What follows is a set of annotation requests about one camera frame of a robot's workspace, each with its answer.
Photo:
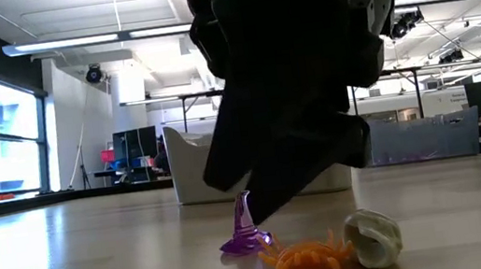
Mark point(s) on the black aluminium table frame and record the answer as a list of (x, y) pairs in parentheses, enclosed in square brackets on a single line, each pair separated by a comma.
[(88, 193)]

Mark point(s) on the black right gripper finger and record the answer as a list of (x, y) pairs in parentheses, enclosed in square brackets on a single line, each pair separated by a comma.
[(229, 155), (309, 153)]

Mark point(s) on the black frame background table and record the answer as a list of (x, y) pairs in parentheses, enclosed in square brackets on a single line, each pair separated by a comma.
[(197, 95), (401, 70)]

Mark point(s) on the dark translucent plastic bin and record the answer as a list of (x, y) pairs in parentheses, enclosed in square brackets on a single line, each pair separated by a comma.
[(425, 141)]

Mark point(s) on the white leaning pole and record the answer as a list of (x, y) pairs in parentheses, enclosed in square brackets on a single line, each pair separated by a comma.
[(77, 155)]

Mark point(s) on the white plastic bin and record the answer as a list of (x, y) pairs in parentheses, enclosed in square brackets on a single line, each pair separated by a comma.
[(189, 170)]

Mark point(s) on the person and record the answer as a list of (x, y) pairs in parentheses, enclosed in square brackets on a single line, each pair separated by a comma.
[(161, 157)]

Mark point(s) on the orange plastic spider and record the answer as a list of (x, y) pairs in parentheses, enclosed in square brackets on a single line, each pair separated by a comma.
[(304, 255)]

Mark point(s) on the purple translucent plastic cone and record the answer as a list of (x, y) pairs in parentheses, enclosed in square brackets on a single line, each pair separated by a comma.
[(245, 237)]

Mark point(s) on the small pale plastic skull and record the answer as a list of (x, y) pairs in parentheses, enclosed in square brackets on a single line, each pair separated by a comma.
[(373, 238)]

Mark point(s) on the black overhead crossbar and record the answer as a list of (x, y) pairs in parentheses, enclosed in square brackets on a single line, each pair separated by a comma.
[(90, 40)]

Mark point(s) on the black ceiling spotlights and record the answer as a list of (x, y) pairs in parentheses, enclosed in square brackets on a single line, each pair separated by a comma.
[(406, 24), (451, 56)]

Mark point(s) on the red box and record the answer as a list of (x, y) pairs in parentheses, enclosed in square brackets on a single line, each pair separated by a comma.
[(108, 156)]

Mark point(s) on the black overhead camera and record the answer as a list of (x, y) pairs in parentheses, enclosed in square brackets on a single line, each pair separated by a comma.
[(94, 74)]

